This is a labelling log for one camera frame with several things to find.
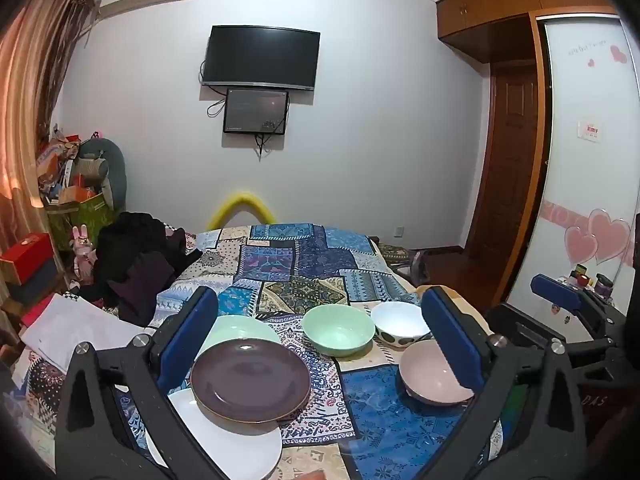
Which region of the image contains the green cardboard box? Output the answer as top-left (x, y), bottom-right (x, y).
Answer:
top-left (47, 192), bottom-right (117, 256)

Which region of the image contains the dark glass jar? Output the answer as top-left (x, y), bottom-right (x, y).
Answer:
top-left (594, 274), bottom-right (616, 302)

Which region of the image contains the purple plate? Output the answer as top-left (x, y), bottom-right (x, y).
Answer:
top-left (190, 338), bottom-right (312, 423)

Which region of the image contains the wooden overhead cabinet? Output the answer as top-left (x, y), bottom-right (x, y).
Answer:
top-left (435, 0), bottom-right (621, 63)

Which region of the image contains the pile of boxes and bags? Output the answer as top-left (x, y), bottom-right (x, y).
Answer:
top-left (37, 127), bottom-right (108, 206)

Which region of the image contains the pale green plate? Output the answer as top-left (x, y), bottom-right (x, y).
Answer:
top-left (197, 314), bottom-right (283, 361)

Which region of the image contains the grey pillow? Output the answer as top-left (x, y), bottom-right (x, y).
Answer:
top-left (80, 137), bottom-right (130, 213)

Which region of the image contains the white bowl with black dots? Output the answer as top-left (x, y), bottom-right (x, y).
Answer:
top-left (370, 301), bottom-right (433, 348)

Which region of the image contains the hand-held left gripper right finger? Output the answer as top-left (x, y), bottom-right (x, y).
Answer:
top-left (421, 285), bottom-right (588, 480)

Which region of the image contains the white plate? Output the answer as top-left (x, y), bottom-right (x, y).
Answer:
top-left (145, 387), bottom-right (284, 480)

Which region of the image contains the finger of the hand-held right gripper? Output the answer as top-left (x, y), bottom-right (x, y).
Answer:
top-left (530, 273), bottom-right (627, 346)

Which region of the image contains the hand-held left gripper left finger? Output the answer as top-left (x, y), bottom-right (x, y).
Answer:
top-left (54, 286), bottom-right (236, 480)

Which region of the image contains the pile of black clothes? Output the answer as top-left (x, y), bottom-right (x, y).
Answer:
top-left (75, 211), bottom-right (203, 328)

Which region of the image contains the pink bunny toy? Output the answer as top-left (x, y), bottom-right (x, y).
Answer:
top-left (70, 225), bottom-right (98, 281)

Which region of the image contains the small wall monitor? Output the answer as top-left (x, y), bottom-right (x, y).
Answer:
top-left (223, 88), bottom-right (290, 135)

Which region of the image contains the wall-mounted television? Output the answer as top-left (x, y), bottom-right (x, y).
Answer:
top-left (201, 25), bottom-right (321, 92)

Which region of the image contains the pink bowl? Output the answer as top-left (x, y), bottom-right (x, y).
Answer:
top-left (398, 339), bottom-right (476, 407)

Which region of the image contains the wooden door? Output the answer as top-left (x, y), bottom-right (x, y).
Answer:
top-left (467, 60), bottom-right (543, 306)

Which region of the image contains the pale green bowl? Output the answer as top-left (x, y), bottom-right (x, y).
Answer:
top-left (302, 304), bottom-right (376, 358)

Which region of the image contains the patterned floor mat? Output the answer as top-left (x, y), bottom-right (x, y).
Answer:
top-left (377, 242), bottom-right (416, 264)

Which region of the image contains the white folded cloth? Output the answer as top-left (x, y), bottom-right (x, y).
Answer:
top-left (20, 292), bottom-right (153, 376)

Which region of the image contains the yellow foam arch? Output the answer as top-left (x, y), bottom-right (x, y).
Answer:
top-left (207, 191), bottom-right (275, 231)

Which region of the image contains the purple grey cloth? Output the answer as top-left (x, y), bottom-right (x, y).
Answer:
top-left (410, 250), bottom-right (433, 286)

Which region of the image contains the striped curtain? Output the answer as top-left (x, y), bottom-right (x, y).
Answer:
top-left (0, 0), bottom-right (101, 321)

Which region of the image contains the red box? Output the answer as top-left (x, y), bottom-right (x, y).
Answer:
top-left (0, 232), bottom-right (53, 286)

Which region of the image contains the patchwork bedspread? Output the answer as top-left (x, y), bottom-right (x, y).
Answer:
top-left (10, 222), bottom-right (501, 480)

